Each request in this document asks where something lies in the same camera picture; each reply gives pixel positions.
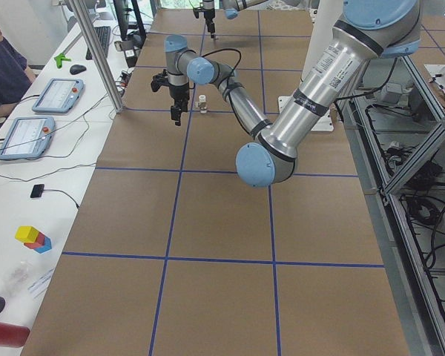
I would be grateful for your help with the white PPR pipe fitting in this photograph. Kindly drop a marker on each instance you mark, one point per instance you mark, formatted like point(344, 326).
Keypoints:
point(201, 104)

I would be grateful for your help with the black monitor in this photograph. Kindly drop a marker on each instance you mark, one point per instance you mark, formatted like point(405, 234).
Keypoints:
point(124, 10)

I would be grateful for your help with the black keyboard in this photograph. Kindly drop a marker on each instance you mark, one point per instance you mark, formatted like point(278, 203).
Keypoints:
point(103, 34)

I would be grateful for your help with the black computer mouse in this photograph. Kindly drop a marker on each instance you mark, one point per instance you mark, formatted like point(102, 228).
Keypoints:
point(77, 69)

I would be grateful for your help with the upper blue teach pendant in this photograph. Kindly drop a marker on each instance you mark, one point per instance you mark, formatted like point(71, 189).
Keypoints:
point(59, 96)

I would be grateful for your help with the blue teach pendant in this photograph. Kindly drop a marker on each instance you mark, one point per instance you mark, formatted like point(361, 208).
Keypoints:
point(28, 138)
point(59, 96)

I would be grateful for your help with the green plastic part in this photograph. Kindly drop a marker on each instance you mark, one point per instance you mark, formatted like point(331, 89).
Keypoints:
point(60, 59)

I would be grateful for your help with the lower blue teach pendant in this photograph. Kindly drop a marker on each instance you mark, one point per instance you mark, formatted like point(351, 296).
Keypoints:
point(28, 138)

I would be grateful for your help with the small black box on table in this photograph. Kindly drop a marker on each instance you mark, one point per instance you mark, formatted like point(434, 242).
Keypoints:
point(37, 191)

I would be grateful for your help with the seated person in dark shirt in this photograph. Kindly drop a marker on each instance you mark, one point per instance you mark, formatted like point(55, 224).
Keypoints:
point(16, 77)

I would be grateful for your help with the stacked coloured toy blocks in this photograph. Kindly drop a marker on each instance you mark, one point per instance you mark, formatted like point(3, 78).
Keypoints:
point(33, 239)

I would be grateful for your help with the red cylinder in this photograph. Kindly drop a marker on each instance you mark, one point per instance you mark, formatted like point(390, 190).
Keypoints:
point(13, 335)

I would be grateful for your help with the aluminium frame post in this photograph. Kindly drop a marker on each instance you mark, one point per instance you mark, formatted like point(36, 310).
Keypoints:
point(81, 13)

